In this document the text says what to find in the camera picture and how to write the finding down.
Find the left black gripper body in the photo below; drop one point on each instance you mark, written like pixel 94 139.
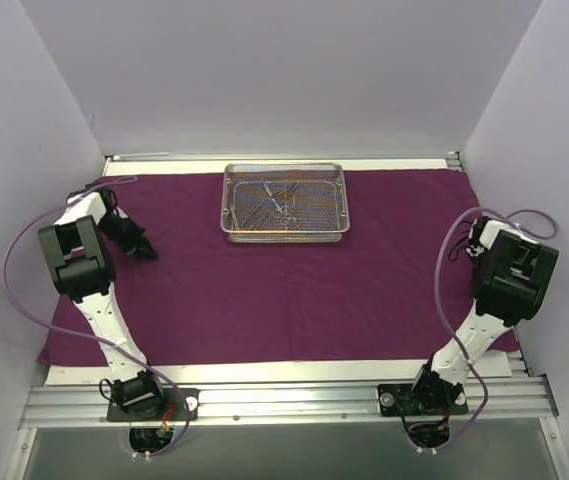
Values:
pixel 131 238

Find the metal mesh instrument tray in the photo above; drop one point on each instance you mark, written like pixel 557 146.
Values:
pixel 270 203

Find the purple cloth wrap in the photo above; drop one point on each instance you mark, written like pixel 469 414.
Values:
pixel 206 300

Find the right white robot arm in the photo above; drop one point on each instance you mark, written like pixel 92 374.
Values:
pixel 511 276

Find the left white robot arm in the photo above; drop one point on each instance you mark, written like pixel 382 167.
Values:
pixel 82 270

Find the silver surgical scissors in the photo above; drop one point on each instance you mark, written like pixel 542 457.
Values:
pixel 279 199

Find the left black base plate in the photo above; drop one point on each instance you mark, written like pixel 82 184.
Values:
pixel 170 406

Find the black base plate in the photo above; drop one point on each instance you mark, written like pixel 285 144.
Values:
pixel 170 406
pixel 406 399

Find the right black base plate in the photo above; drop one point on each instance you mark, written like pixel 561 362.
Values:
pixel 406 399

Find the aluminium front rail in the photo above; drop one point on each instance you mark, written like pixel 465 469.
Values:
pixel 280 404

